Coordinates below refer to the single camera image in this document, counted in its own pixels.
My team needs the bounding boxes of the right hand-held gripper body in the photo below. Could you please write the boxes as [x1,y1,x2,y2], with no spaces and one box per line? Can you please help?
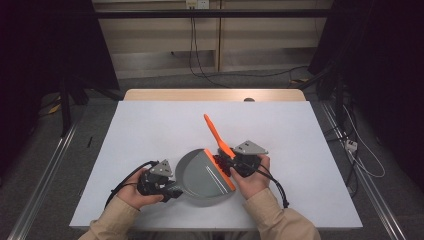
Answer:
[232,139,270,178]

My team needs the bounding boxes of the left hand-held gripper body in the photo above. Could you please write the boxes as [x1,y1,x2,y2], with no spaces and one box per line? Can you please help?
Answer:
[136,159,177,198]

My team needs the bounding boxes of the grey dustpan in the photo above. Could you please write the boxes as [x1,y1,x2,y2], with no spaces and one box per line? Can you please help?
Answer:
[174,148,237,208]

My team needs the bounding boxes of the orange hand brush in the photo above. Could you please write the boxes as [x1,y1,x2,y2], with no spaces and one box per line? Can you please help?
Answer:
[203,113,236,160]

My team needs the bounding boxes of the person's left hand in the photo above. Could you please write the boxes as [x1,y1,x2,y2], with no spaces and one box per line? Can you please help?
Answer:
[116,175,165,211]

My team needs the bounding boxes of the person's right hand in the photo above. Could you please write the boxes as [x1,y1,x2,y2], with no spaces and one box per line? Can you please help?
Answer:
[229,154,272,201]

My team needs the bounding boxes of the white power adapter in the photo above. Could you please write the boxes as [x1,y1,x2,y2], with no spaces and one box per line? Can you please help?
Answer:
[344,139,359,153]

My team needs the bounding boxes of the black metal stand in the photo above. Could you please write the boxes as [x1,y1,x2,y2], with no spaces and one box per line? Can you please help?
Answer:
[58,74,125,138]
[299,63,349,129]

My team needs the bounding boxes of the black metal crossbar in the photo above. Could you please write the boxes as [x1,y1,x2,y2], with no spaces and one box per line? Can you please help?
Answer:
[94,9,334,20]

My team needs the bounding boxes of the black curtain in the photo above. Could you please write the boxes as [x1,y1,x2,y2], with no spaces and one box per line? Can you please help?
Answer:
[0,0,120,174]
[308,0,424,189]

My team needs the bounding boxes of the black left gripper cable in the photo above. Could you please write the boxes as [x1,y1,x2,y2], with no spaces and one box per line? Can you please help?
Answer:
[104,160,160,209]

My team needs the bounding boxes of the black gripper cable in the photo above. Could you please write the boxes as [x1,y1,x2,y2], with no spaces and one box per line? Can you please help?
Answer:
[104,160,160,209]
[254,166,290,210]

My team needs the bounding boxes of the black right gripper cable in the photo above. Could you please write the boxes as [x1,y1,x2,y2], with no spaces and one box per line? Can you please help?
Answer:
[254,166,290,210]

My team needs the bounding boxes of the black wall cable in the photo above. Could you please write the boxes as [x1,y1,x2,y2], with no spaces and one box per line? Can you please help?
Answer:
[193,16,310,79]
[188,8,232,89]

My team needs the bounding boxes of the metal floor rail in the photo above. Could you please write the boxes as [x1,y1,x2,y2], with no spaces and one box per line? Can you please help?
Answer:
[320,99,408,240]
[8,116,85,240]

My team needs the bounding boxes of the white floor cable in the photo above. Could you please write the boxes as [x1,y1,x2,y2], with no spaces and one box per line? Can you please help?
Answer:
[343,104,387,179]

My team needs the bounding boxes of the white wall socket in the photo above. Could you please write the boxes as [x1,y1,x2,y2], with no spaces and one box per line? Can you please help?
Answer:
[185,0,210,10]

